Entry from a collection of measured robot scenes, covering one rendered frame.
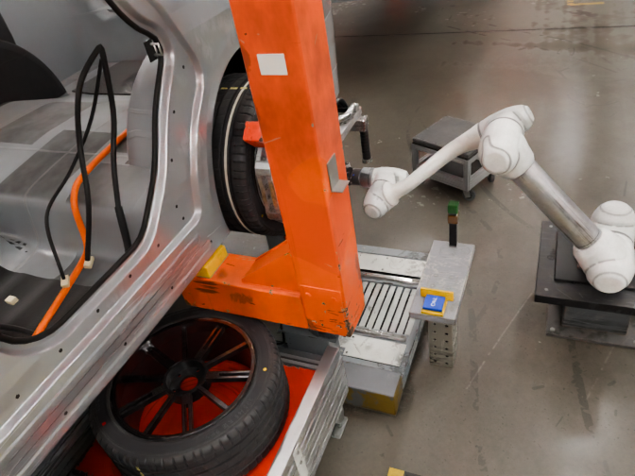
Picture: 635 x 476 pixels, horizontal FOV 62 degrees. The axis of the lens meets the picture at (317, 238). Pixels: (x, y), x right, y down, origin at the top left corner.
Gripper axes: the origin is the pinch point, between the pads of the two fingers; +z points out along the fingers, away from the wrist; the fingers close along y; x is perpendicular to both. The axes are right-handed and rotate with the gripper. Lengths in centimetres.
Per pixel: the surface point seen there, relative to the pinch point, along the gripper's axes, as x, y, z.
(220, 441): 79, -99, -16
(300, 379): 33, -86, -20
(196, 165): 78, -16, 11
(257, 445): 64, -103, -20
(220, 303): 52, -62, 9
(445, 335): 0, -62, -66
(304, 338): 12, -73, -10
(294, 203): 87, -26, -31
